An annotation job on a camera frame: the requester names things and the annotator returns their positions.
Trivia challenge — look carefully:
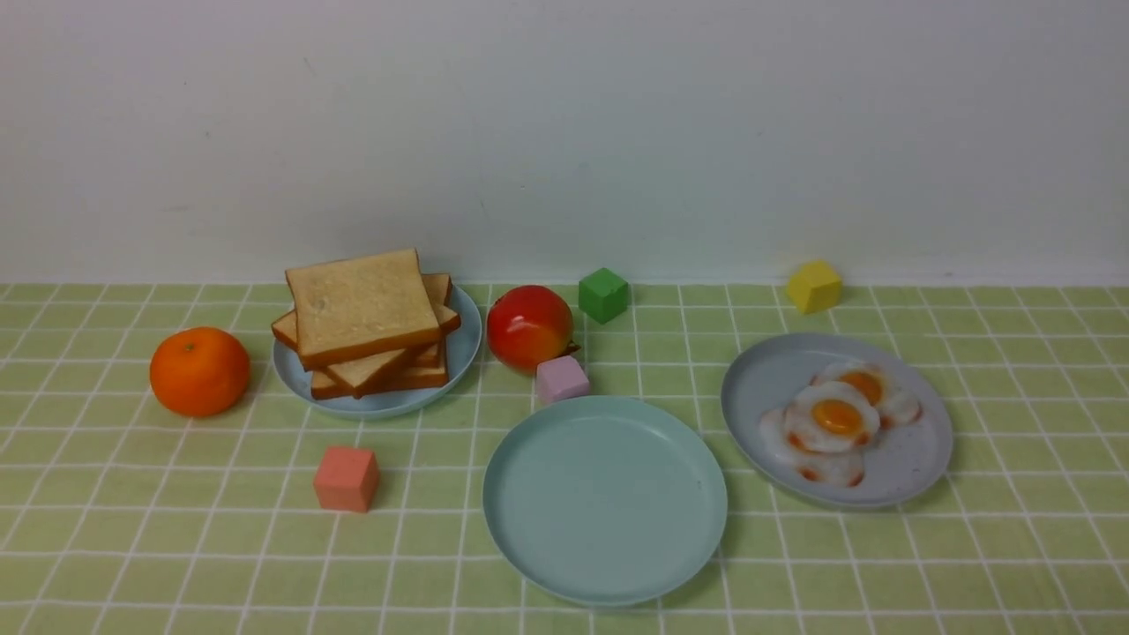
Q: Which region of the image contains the toast slice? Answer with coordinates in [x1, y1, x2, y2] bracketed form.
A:
[322, 342, 446, 398]
[285, 247, 441, 369]
[310, 369, 448, 400]
[272, 273, 462, 351]

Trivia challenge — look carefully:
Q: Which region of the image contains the fried egg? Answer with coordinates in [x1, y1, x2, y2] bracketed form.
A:
[784, 381, 879, 454]
[759, 407, 864, 488]
[809, 360, 924, 430]

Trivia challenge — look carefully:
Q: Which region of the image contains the grey-blue egg plate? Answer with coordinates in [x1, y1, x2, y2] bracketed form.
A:
[719, 332, 954, 510]

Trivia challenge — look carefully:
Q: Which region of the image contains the pink-lilac cube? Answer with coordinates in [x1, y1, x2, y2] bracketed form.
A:
[534, 356, 590, 405]

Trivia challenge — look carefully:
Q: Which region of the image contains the salmon pink cube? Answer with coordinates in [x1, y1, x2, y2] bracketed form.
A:
[313, 445, 380, 513]

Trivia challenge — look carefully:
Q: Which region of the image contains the light blue bread plate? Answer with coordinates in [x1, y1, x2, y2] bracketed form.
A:
[272, 284, 484, 421]

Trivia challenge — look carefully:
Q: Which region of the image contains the red apple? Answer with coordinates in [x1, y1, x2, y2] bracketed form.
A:
[485, 285, 580, 377]

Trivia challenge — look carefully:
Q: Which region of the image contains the teal empty plate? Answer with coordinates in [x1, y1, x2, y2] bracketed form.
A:
[482, 395, 729, 607]

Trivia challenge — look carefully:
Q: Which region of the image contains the yellow cube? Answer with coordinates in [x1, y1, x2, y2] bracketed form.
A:
[785, 258, 843, 315]

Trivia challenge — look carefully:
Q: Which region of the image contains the green cube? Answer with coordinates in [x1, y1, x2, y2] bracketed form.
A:
[578, 268, 632, 325]

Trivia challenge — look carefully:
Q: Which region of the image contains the orange fruit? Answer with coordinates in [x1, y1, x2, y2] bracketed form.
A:
[149, 327, 251, 419]

